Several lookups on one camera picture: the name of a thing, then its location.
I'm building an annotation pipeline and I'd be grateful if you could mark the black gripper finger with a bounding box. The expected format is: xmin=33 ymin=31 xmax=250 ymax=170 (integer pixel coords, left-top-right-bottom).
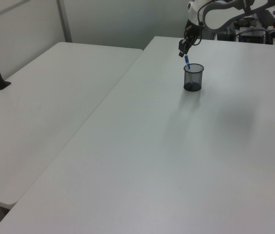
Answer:
xmin=178 ymin=38 xmax=187 ymax=58
xmin=184 ymin=36 xmax=193 ymax=55

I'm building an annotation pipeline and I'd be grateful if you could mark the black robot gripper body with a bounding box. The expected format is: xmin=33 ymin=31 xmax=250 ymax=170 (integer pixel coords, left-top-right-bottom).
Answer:
xmin=184 ymin=19 xmax=203 ymax=39

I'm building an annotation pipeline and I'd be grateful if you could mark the black mesh pen cup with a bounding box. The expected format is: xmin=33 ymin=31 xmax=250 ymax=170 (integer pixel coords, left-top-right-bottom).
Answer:
xmin=183 ymin=63 xmax=205 ymax=93

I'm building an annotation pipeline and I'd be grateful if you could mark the grey lab equipment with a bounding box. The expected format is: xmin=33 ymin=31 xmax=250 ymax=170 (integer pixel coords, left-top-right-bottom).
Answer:
xmin=210 ymin=9 xmax=275 ymax=45

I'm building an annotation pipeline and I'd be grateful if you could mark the white side table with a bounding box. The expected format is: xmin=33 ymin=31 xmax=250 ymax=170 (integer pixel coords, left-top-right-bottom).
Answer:
xmin=0 ymin=41 xmax=145 ymax=210

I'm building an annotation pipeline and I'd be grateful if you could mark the grey partition post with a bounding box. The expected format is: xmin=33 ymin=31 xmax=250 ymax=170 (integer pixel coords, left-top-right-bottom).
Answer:
xmin=55 ymin=0 xmax=73 ymax=44

